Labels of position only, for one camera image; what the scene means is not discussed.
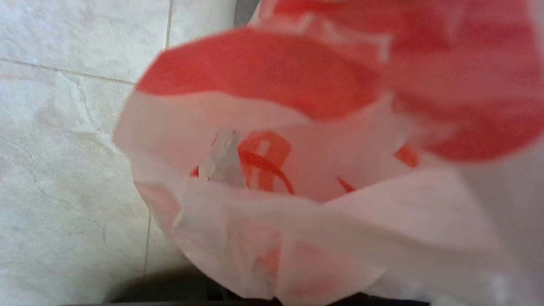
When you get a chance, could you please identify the grey wall baseboard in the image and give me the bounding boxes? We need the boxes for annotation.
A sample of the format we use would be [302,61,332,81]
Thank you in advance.
[235,0,261,27]

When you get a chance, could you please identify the white pink-edged bag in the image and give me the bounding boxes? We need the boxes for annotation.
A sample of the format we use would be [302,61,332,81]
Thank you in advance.
[111,0,544,306]

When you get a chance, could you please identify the black round trash bin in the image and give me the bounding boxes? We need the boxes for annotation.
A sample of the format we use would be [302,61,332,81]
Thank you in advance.
[104,267,430,306]

